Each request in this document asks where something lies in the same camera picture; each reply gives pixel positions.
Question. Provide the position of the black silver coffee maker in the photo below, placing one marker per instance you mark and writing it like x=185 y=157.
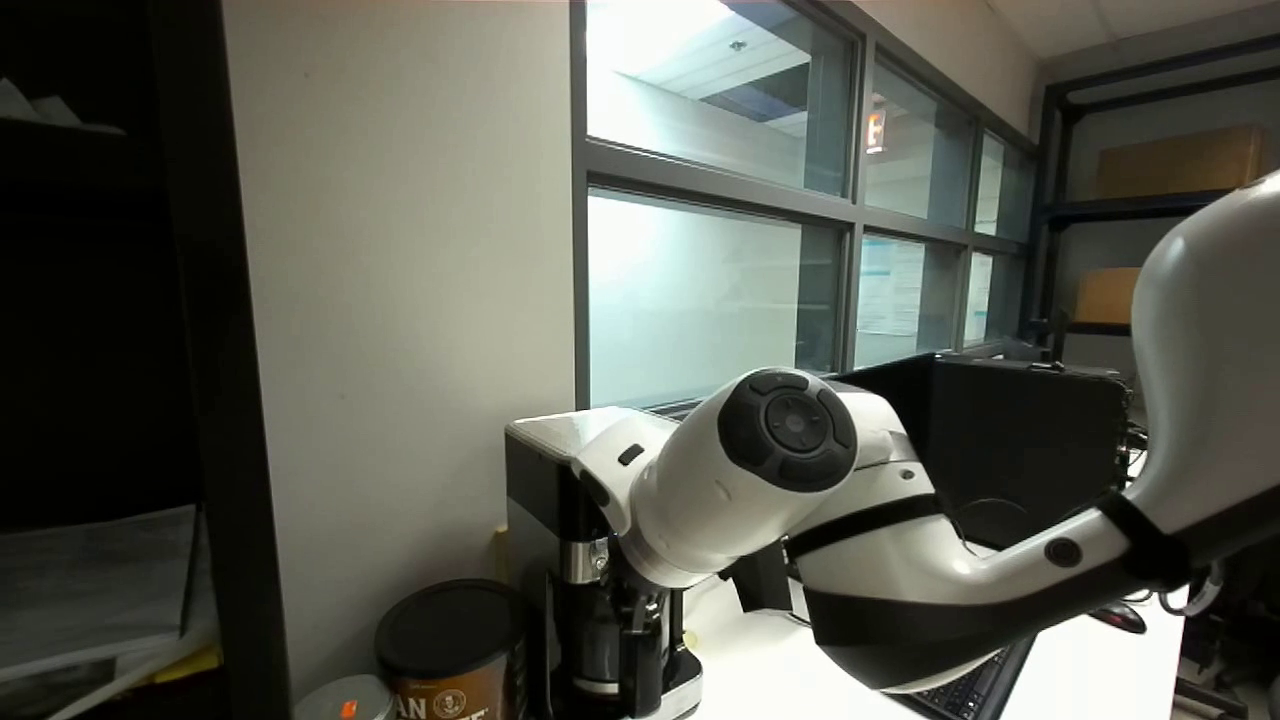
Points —
x=542 y=532

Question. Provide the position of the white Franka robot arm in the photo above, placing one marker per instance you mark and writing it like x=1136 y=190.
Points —
x=1202 y=374

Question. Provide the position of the dark framed window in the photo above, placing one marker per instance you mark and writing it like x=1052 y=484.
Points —
x=714 y=180

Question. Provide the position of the brown jar with black lid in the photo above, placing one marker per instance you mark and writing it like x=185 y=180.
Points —
x=455 y=653

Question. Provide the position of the black box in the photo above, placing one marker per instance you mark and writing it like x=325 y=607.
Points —
x=1026 y=441

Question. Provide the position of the dark metal storage rack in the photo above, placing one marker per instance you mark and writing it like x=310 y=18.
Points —
x=1061 y=215

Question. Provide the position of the small cardboard box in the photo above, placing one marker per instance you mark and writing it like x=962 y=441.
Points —
x=1107 y=298

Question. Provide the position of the black shelving unit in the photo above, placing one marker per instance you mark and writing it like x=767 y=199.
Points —
x=106 y=333

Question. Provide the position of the large cardboard box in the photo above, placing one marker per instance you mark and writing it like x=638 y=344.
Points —
x=1182 y=160

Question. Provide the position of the stack of papers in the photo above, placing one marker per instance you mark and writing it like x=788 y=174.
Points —
x=93 y=585

